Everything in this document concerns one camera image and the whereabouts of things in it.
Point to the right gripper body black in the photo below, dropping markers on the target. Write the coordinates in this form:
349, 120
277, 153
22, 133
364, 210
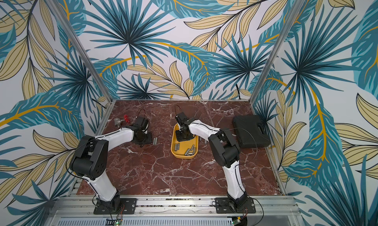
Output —
183, 132

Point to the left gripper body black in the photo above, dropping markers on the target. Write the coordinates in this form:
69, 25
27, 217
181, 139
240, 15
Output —
145, 138

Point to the yellow plastic storage tray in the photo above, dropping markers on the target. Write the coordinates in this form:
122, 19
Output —
180, 154

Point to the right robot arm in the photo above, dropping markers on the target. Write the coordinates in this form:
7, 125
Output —
226, 153

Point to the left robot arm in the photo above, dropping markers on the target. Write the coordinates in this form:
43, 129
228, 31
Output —
90, 160

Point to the steel socket in tray front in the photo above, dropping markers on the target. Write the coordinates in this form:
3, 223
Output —
190, 151

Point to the black plastic tool case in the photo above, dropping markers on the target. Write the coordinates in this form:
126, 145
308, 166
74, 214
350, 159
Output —
249, 131

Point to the metal valve red handle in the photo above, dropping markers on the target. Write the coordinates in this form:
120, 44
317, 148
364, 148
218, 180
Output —
119, 121

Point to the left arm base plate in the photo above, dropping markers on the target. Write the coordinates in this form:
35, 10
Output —
124, 206

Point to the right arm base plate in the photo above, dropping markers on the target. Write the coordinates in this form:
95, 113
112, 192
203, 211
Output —
224, 205

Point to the aluminium front rail frame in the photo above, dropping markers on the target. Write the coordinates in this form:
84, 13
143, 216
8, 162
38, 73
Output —
164, 210

